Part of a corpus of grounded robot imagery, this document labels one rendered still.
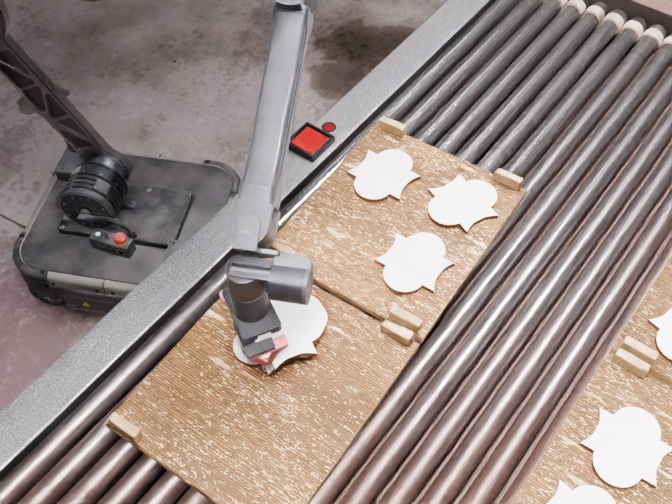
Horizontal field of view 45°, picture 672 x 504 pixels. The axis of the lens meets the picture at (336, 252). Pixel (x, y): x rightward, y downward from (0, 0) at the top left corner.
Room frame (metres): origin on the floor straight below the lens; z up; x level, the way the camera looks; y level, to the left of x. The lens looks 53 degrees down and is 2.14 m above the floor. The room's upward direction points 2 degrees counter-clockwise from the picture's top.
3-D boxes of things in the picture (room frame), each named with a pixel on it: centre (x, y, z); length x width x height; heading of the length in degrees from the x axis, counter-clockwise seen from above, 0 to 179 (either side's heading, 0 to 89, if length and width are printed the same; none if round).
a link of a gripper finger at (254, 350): (0.66, 0.12, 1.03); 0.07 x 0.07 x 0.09; 23
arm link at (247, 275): (0.69, 0.13, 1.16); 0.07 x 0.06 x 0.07; 78
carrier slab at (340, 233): (0.98, -0.12, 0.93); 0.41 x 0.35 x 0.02; 144
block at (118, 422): (0.55, 0.35, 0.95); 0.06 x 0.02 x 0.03; 54
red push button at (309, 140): (1.20, 0.05, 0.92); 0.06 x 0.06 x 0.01; 51
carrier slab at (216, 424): (0.63, 0.12, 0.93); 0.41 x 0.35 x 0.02; 144
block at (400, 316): (0.74, -0.12, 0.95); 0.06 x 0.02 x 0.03; 54
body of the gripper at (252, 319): (0.69, 0.14, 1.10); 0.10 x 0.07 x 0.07; 23
